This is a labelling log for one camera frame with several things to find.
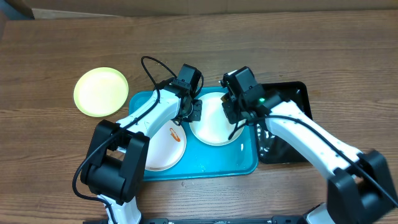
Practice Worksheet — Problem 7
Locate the white plate with sauce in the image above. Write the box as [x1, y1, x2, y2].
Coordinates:
[189, 92, 243, 146]

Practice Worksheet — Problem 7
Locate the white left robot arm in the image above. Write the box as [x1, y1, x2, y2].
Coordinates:
[72, 78, 203, 223]

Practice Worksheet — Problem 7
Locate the pink rimmed white plate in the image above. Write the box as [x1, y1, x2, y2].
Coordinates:
[145, 121, 187, 171]

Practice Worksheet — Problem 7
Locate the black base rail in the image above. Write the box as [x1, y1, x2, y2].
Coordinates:
[83, 215, 312, 224]

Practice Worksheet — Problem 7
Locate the black water tray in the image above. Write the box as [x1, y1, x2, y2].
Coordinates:
[256, 82, 312, 164]

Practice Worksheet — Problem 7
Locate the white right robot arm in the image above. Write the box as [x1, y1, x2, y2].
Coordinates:
[221, 90, 397, 223]

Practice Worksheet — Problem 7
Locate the yellow-green rimmed plate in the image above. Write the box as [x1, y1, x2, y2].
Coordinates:
[73, 67, 129, 117]

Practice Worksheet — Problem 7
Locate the blue plastic tray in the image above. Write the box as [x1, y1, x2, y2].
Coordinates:
[129, 87, 258, 181]

